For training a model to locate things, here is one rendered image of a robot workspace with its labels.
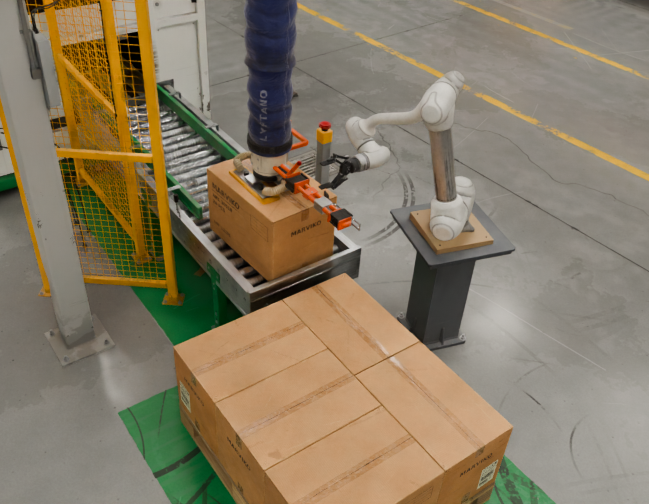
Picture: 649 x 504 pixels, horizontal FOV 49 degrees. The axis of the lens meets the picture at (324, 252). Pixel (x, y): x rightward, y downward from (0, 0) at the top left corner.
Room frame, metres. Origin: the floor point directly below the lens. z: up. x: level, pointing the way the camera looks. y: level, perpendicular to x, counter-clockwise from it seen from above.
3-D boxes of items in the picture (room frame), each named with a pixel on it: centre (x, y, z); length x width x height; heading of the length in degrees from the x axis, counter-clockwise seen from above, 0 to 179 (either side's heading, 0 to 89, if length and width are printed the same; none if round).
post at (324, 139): (3.57, 0.04, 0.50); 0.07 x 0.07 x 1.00; 38
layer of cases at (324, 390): (2.10, -0.09, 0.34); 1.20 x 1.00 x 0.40; 38
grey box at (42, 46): (2.84, 1.26, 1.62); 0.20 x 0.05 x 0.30; 38
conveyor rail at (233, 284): (3.54, 1.06, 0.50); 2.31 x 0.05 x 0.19; 38
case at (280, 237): (3.08, 0.30, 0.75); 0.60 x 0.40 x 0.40; 41
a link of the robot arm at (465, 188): (3.03, -0.67, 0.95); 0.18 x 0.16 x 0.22; 160
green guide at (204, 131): (4.18, 0.81, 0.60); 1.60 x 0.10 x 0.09; 38
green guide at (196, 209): (3.85, 1.23, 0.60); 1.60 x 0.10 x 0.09; 38
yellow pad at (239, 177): (3.03, 0.38, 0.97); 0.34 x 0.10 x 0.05; 38
